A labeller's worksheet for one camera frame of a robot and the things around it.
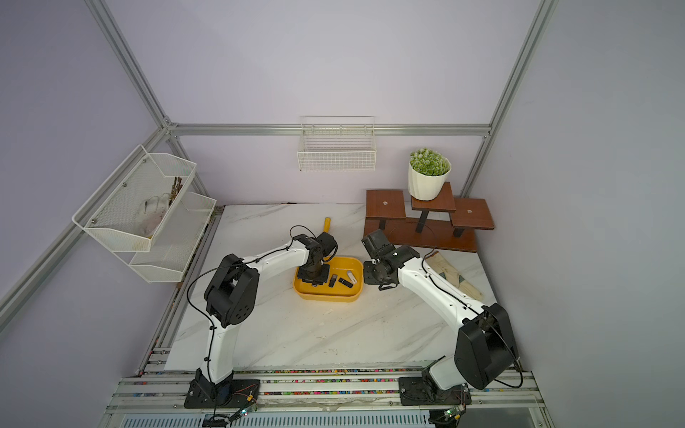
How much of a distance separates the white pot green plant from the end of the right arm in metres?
0.29

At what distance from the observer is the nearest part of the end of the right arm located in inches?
23.1

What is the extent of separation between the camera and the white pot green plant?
2.74 feet
